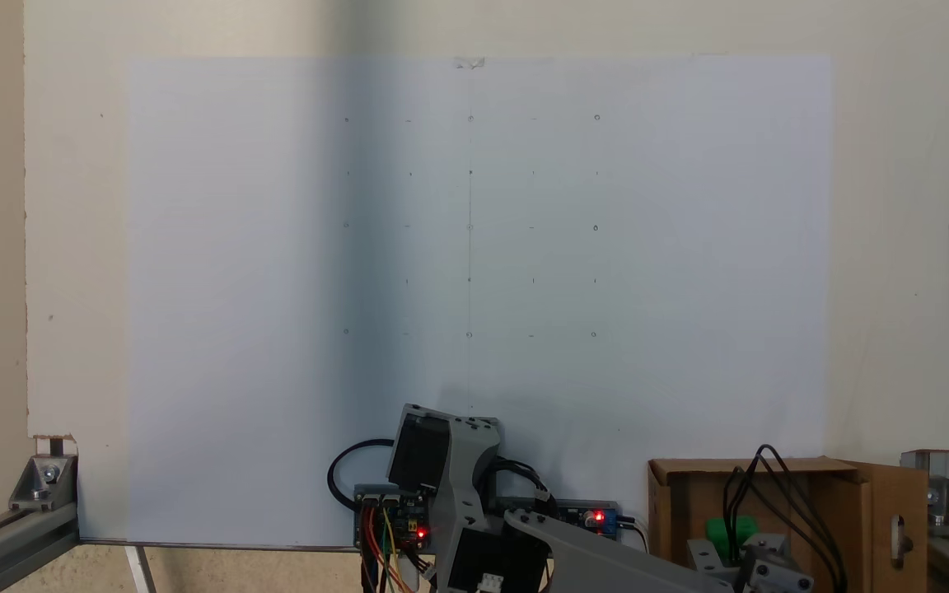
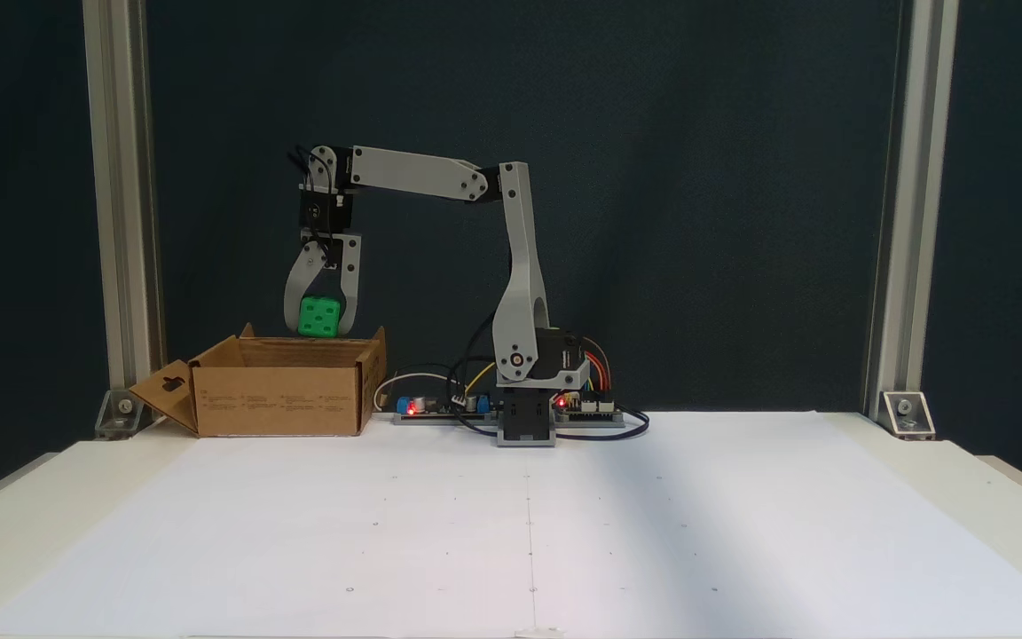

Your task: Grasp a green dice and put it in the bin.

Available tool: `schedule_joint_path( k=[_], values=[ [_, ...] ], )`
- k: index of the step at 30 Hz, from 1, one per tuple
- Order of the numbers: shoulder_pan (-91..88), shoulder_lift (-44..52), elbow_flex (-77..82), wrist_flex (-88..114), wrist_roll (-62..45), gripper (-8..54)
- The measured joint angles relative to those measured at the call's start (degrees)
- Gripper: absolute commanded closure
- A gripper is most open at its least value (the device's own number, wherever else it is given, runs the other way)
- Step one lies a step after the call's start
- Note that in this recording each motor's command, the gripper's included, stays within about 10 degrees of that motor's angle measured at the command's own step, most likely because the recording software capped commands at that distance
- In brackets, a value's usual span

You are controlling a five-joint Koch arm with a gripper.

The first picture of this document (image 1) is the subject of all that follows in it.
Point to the green dice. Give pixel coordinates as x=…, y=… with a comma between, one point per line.
x=730, y=531

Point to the grey movable gripper finger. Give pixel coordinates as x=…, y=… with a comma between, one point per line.
x=705, y=556

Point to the clear tape piece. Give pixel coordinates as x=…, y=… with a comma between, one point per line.
x=469, y=63

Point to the brown cardboard box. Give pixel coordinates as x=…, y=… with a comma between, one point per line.
x=676, y=527

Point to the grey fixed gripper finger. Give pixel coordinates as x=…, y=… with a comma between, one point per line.
x=763, y=546

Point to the metal corner bracket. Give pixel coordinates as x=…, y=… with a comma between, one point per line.
x=42, y=486
x=948, y=511

